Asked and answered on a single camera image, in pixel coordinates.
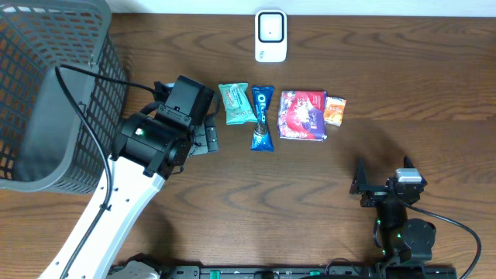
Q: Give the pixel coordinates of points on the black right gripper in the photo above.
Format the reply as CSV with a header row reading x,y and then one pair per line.
x,y
376,189

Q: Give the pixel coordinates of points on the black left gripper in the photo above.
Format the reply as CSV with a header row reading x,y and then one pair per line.
x,y
209,138

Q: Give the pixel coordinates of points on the mint green snack pack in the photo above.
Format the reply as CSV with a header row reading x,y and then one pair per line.
x,y
237,105

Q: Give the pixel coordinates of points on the blue Oreo cookie pack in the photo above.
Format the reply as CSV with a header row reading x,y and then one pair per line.
x,y
261,140

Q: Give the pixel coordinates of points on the small orange tissue packet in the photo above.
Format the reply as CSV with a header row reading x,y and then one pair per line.
x,y
334,110

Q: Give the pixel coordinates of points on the red purple tissue pack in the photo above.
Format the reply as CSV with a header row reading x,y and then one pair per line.
x,y
301,115

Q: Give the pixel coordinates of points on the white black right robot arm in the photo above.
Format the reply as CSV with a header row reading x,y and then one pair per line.
x,y
403,240

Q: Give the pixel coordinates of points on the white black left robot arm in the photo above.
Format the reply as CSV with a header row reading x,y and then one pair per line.
x,y
145,154

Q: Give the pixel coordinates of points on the white barcode scanner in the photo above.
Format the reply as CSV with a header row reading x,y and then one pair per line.
x,y
271,36

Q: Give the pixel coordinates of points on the grey plastic shopping basket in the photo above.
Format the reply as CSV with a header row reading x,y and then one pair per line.
x,y
62,94

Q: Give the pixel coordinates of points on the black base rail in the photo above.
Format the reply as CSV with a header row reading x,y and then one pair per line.
x,y
271,272

